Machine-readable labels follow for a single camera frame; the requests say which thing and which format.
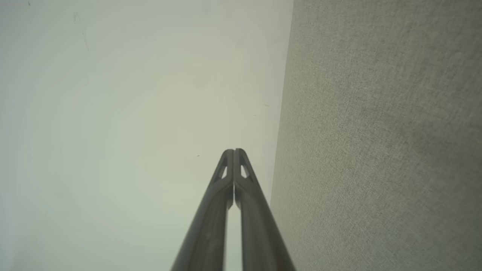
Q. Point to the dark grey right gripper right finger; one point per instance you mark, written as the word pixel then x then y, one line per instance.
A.
pixel 260 233

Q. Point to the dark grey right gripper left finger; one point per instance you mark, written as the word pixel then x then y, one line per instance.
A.
pixel 205 233

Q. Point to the grey fabric sofa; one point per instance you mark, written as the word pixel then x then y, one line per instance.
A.
pixel 376 131

